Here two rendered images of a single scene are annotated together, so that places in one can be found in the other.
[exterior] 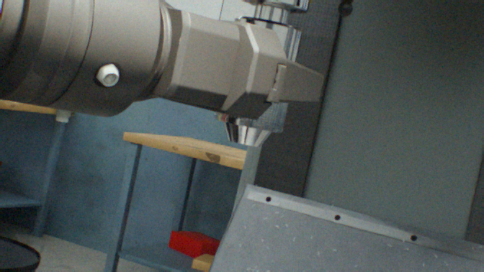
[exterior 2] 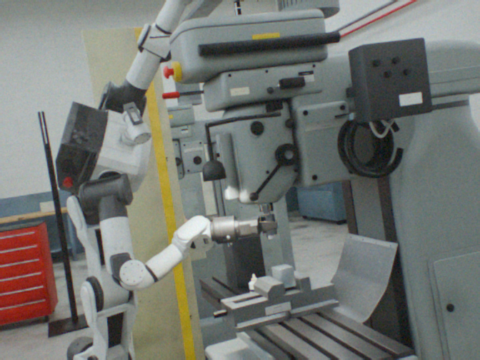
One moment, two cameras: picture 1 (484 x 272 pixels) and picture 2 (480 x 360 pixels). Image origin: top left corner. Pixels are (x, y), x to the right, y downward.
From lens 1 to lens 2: 1.51 m
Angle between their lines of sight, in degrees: 46
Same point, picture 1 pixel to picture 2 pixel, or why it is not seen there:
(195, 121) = not seen: outside the picture
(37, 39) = (214, 236)
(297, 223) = (356, 243)
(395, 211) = (373, 235)
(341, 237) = (363, 246)
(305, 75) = (271, 223)
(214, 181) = not seen: outside the picture
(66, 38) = (218, 234)
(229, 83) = (251, 231)
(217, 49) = (246, 226)
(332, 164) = (360, 223)
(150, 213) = not seen: outside the picture
